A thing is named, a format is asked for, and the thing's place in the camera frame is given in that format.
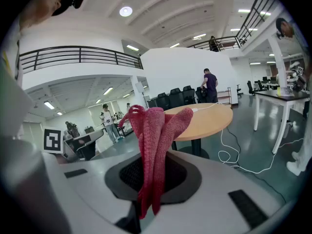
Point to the white-legged black-top table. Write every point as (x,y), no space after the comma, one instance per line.
(280,95)

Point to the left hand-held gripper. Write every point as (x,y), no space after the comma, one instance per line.
(52,140)

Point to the black table pedestal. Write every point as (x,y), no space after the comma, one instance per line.
(196,146)

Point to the red knitted cloth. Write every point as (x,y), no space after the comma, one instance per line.
(156,135)

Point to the person's face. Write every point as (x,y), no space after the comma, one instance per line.
(39,6)

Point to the white light panel on stand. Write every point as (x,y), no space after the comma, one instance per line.
(139,87)

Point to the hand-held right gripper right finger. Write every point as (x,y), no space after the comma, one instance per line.
(214,179)

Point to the black office chair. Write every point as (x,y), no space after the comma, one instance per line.
(199,94)
(176,97)
(163,101)
(189,94)
(250,86)

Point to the person's white printed shirt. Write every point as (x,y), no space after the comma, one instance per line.
(12,94)

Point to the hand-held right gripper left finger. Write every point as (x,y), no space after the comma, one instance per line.
(92,186)

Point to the black balcony railing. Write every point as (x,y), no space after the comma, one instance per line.
(80,55)
(256,7)

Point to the metal shelf rack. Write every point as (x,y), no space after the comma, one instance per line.
(223,91)

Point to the round ceiling light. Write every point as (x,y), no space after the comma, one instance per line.
(125,11)

